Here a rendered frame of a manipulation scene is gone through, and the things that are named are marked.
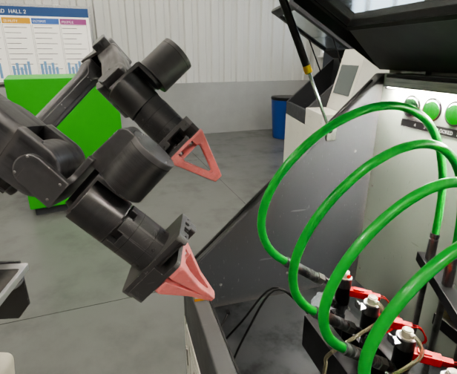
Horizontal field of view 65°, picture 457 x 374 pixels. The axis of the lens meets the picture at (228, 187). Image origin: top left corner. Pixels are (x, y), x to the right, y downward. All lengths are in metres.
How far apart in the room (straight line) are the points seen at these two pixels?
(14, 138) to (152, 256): 0.19
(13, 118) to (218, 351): 0.55
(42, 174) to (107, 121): 3.41
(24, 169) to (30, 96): 3.32
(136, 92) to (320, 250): 0.74
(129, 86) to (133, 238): 0.24
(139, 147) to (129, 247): 0.11
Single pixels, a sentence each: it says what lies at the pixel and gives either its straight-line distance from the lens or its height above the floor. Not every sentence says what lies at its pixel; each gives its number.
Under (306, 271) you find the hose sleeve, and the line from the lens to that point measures 0.67.
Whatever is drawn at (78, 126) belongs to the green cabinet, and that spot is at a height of 0.85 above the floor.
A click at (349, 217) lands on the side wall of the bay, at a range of 1.10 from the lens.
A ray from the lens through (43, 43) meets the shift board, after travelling 6.95.
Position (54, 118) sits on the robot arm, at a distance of 0.98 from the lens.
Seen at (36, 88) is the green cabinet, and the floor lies 1.21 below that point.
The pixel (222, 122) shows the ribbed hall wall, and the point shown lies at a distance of 7.45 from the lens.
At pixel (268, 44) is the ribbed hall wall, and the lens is 7.77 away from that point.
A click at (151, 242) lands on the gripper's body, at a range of 0.42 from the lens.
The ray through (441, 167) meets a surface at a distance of 0.76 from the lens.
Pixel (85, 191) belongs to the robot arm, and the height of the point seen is 1.35.
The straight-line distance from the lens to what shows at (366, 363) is 0.46.
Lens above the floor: 1.49
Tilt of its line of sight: 20 degrees down
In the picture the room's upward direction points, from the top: straight up
